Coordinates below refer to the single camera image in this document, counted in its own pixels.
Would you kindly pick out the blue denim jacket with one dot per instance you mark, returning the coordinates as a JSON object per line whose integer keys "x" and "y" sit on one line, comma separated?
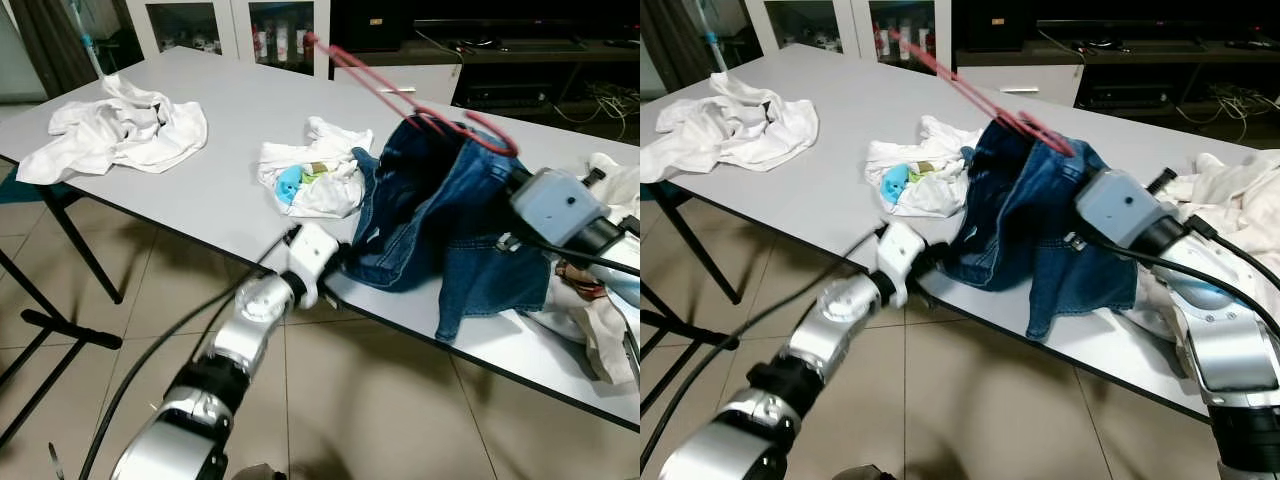
{"x": 1040, "y": 230}
{"x": 450, "y": 230}

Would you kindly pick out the red plastic clothes hanger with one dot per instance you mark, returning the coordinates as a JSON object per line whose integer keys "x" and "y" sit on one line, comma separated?
{"x": 960, "y": 85}
{"x": 370, "y": 78}

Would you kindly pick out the white t-shirt with black print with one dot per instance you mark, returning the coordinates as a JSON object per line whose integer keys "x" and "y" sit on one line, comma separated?
{"x": 120, "y": 135}
{"x": 730, "y": 130}

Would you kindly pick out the white drawer unit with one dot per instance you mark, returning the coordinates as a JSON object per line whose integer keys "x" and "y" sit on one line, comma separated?
{"x": 1020, "y": 85}
{"x": 400, "y": 82}

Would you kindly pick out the black table leg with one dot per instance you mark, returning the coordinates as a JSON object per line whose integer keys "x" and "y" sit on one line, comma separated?
{"x": 80, "y": 245}
{"x": 700, "y": 245}

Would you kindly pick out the black speaker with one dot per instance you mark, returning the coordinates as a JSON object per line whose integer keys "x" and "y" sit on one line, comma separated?
{"x": 370, "y": 25}
{"x": 990, "y": 25}

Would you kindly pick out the white glass-door cabinet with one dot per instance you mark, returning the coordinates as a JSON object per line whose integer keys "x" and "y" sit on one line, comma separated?
{"x": 230, "y": 30}
{"x": 850, "y": 30}

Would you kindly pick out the dark television bench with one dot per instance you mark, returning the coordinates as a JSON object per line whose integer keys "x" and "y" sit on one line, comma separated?
{"x": 1150, "y": 95}
{"x": 520, "y": 95}

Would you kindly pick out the metal clothes rack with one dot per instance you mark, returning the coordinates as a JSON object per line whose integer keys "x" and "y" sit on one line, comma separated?
{"x": 690, "y": 340}
{"x": 60, "y": 330}

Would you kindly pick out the plain white crumpled garment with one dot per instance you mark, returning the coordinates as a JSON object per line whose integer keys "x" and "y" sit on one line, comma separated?
{"x": 615, "y": 185}
{"x": 1240, "y": 200}

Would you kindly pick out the black television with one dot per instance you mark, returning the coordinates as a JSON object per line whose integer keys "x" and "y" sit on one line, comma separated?
{"x": 520, "y": 15}
{"x": 1150, "y": 15}

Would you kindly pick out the dark brown curtain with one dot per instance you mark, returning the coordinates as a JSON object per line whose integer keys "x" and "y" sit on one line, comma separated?
{"x": 675, "y": 40}
{"x": 50, "y": 40}

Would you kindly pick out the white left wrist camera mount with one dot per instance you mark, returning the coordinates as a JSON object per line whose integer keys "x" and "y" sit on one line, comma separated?
{"x": 900, "y": 255}
{"x": 312, "y": 255}

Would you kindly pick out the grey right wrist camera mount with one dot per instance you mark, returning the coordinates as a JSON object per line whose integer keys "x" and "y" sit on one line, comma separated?
{"x": 1120, "y": 205}
{"x": 555, "y": 205}

